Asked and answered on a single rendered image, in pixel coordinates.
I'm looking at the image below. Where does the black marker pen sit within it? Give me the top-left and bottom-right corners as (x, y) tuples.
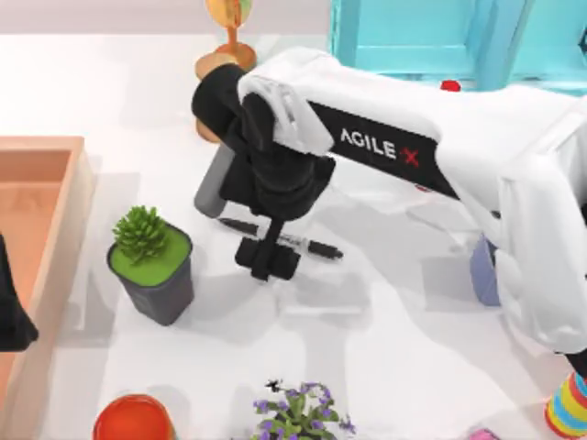
(218, 217), (345, 262)

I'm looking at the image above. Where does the grey pot with green succulent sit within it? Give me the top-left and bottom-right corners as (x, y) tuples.
(105, 205), (194, 327)

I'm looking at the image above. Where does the gold trophy with wooden base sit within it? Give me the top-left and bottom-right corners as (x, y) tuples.
(194, 0), (258, 143)

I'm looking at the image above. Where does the purple flower plant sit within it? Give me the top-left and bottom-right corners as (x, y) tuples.
(250, 377), (359, 440)

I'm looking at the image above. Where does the light blue rack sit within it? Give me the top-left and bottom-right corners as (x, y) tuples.
(327, 0), (587, 98)

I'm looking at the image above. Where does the grey blue cup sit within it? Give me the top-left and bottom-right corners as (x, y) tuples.
(469, 232), (502, 307)

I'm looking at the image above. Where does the red cup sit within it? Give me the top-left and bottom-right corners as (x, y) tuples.
(92, 393), (178, 440)

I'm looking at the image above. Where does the salmon shallow box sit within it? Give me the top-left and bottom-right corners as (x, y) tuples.
(0, 135), (95, 440)

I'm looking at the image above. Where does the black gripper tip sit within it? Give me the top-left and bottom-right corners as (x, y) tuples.
(0, 233), (39, 353)

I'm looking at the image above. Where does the stack of coloured rings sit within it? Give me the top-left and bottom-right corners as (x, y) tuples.
(543, 369), (587, 440)

